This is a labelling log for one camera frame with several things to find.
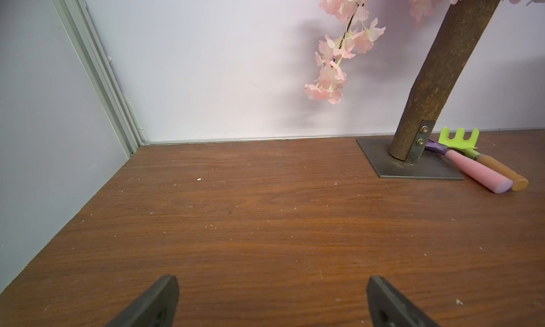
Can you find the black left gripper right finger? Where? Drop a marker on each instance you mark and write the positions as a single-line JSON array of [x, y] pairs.
[[389, 307]]

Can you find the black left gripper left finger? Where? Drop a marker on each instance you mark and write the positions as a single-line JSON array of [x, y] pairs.
[[155, 307]]

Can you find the pink cherry blossom tree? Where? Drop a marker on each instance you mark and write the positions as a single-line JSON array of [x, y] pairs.
[[460, 31]]

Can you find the green rake wooden handle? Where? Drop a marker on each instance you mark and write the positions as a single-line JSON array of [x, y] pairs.
[[467, 147]]

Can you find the purple fork pink handle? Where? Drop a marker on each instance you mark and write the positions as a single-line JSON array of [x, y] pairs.
[[487, 177]]

